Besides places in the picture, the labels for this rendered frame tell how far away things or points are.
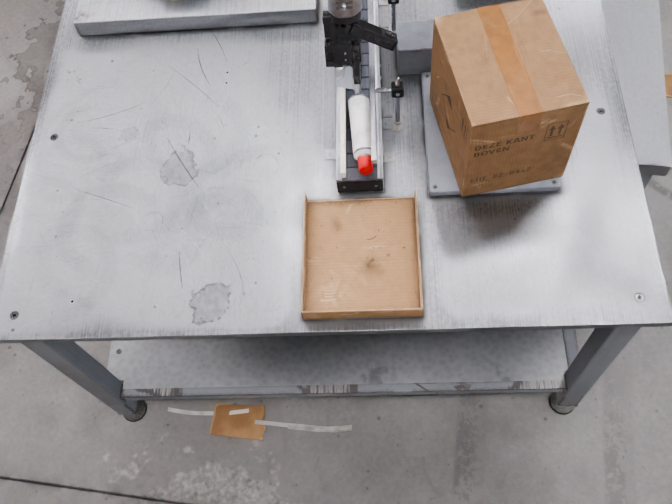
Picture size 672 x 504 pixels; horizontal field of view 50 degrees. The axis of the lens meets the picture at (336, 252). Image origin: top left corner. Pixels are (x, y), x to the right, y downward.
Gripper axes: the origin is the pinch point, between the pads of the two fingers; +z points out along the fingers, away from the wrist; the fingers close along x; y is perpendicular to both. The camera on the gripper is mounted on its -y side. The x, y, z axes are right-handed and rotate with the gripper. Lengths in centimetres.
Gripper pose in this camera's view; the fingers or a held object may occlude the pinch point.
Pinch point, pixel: (359, 90)
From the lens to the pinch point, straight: 176.0
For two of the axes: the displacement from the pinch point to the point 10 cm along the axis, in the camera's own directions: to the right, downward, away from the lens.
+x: -0.3, 6.8, -7.3
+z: 0.7, 7.3, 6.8
